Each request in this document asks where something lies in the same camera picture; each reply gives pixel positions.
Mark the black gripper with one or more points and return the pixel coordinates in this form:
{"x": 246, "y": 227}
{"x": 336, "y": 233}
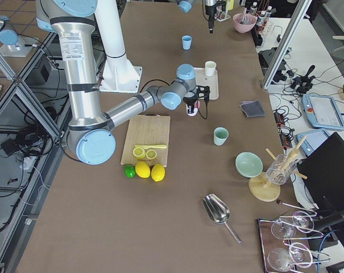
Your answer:
{"x": 210, "y": 9}
{"x": 189, "y": 101}

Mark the pink cup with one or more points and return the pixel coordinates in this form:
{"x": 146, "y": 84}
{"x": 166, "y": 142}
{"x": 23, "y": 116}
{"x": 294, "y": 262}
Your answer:
{"x": 192, "y": 111}

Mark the blue cup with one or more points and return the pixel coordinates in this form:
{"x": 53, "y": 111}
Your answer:
{"x": 186, "y": 42}

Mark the green cup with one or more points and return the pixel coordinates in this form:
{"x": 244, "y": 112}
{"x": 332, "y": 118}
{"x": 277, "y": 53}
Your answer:
{"x": 220, "y": 136}

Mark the cream white cup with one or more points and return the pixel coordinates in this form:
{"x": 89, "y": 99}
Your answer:
{"x": 210, "y": 67}

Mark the cream plastic tray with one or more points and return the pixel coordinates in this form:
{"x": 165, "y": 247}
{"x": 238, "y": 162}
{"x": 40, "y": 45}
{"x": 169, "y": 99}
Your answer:
{"x": 210, "y": 81}

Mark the mirrored glass tray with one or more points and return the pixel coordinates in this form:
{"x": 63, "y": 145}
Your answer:
{"x": 267, "y": 242}

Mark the pink mixing bowl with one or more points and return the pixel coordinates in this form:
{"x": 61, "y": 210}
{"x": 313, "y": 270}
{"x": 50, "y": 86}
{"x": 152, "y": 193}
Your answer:
{"x": 244, "y": 25}

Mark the wooden cutting board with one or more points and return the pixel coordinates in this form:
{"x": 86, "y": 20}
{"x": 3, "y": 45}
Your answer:
{"x": 144, "y": 130}

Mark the yellow plastic knife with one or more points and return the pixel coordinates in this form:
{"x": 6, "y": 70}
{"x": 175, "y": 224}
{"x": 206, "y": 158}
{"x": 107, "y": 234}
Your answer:
{"x": 160, "y": 146}

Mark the lemon half right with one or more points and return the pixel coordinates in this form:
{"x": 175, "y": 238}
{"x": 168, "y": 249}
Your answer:
{"x": 151, "y": 154}

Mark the grey folded cloth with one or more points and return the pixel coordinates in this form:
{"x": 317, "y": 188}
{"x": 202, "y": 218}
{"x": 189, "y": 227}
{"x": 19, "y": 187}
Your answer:
{"x": 252, "y": 109}

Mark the yellow lemon near board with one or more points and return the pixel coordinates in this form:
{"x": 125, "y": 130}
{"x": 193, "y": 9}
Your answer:
{"x": 142, "y": 169}

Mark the green bowl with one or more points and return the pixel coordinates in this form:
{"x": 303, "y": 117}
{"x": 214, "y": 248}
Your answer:
{"x": 248, "y": 164}

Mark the green lime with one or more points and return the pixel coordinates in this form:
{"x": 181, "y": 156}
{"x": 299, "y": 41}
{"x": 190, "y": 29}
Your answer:
{"x": 129, "y": 171}

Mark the steel metal scoop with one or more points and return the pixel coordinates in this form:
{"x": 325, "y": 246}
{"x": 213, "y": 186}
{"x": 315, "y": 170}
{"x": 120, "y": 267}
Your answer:
{"x": 219, "y": 213}

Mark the wooden mug tree stand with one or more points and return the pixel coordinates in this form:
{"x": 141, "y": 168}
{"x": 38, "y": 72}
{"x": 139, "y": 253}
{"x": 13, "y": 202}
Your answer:
{"x": 266, "y": 191}

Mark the clear glass tumbler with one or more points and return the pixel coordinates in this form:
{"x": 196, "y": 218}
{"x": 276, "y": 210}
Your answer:
{"x": 279, "y": 176}

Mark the teach pendant tablet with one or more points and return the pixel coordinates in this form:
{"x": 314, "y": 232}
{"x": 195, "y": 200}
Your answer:
{"x": 322, "y": 112}

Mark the black monitor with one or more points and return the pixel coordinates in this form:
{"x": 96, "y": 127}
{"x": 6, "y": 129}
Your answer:
{"x": 325, "y": 171}

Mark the wine glass upper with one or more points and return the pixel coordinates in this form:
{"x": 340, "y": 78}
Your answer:
{"x": 286, "y": 227}

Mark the wine glass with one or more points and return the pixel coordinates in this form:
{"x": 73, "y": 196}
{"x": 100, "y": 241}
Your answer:
{"x": 286, "y": 227}
{"x": 290, "y": 260}

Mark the wine glass lower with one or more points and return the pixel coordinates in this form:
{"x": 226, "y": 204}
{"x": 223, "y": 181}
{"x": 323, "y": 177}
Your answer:
{"x": 290, "y": 260}

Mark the white wire rack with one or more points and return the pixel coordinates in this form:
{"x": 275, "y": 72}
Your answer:
{"x": 223, "y": 15}

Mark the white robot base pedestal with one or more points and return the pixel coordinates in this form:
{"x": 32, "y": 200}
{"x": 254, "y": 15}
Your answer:
{"x": 119, "y": 74}

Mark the aluminium frame post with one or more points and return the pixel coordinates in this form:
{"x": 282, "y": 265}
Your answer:
{"x": 292, "y": 26}

